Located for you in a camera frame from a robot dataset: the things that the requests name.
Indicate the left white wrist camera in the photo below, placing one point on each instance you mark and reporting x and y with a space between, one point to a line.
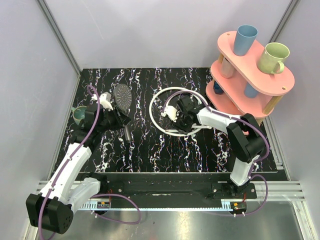
105 101

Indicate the light blue cup middle shelf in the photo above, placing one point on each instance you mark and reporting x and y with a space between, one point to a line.
250 91

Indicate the pink cup middle shelf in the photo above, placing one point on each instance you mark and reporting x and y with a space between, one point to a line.
227 70

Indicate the blue tumbler on top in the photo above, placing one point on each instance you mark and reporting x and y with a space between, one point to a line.
245 37

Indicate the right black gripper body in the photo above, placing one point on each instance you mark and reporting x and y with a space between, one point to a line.
182 123

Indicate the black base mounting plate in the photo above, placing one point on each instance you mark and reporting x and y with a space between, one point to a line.
175 195

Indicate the aluminium rail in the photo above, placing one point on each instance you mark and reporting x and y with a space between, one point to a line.
279 191

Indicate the pink three-tier shelf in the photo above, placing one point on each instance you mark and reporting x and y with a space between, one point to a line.
271 87

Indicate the grey shower head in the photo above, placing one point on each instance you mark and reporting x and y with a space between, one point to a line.
123 100

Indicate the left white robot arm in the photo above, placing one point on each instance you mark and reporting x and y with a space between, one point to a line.
53 208

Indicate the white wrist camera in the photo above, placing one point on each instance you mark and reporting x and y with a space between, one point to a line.
105 101
171 112

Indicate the green mug on shelf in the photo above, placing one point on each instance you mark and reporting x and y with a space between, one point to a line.
272 60

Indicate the dark blue cup bottom shelf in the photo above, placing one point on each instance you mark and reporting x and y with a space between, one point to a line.
217 89

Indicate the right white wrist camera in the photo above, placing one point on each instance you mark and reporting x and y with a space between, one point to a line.
171 112

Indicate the teal ceramic cup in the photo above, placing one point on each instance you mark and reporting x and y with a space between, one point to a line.
78 114

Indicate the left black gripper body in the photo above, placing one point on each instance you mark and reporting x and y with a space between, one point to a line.
116 115

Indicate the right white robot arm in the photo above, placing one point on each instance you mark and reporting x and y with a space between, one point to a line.
247 141

